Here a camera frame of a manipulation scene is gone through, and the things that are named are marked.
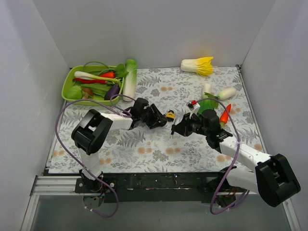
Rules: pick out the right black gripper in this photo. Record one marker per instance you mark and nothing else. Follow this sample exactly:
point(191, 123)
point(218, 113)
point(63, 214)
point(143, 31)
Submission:
point(183, 126)

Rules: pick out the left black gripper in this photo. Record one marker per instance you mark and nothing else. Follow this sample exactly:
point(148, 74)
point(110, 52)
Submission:
point(155, 115)

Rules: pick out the yellow padlock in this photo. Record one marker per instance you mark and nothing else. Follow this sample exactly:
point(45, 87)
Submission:
point(170, 115)

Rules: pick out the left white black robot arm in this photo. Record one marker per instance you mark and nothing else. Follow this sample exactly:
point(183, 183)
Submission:
point(91, 132)

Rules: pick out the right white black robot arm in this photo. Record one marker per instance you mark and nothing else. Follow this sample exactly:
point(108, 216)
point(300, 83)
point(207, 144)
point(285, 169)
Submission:
point(271, 176)

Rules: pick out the floral table mat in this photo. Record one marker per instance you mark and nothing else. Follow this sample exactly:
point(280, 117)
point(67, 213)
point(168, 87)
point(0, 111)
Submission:
point(154, 150)

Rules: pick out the green bok choy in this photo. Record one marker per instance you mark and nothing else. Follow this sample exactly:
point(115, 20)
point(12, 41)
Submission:
point(207, 104)

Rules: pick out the orange carrot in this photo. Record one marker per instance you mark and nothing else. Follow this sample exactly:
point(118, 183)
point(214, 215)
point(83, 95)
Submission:
point(225, 116)

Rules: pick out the green napa cabbage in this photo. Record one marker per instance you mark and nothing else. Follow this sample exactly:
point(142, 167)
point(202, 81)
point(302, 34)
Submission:
point(130, 80)

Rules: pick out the white radish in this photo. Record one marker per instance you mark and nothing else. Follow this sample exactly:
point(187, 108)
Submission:
point(226, 93)

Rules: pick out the purple eggplant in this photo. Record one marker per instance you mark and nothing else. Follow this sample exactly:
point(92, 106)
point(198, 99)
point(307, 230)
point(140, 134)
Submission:
point(114, 90)

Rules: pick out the green spinach leaf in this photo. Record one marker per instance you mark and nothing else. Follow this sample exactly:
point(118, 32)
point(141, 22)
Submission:
point(120, 71)

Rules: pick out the yellow white cabbage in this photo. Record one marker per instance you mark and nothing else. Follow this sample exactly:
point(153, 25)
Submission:
point(201, 66)

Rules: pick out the green plastic tray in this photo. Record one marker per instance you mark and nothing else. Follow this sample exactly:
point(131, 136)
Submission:
point(68, 83)

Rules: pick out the green leafy vegetable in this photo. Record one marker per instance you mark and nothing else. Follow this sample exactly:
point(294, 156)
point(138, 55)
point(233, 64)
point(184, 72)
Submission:
point(98, 89)

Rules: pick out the small orange pepper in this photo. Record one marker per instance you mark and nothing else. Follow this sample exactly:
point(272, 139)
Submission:
point(107, 75)

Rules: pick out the red chili pepper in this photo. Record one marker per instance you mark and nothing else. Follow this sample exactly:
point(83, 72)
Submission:
point(89, 81)

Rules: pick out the green long beans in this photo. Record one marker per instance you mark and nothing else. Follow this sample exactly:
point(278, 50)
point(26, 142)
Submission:
point(96, 68)

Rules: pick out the brown mushroom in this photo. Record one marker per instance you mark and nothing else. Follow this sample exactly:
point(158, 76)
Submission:
point(87, 92)

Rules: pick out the round green cabbage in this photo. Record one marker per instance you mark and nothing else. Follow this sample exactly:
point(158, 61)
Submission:
point(74, 93)

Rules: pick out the white green leek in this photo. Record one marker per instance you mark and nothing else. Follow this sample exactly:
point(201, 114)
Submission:
point(84, 75)

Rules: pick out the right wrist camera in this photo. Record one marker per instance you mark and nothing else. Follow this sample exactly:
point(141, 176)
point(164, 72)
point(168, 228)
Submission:
point(194, 107)

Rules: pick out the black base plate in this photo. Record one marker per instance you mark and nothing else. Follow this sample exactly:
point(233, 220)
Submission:
point(153, 187)

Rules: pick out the aluminium frame rail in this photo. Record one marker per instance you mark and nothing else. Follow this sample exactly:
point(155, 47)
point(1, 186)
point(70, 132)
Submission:
point(54, 206)

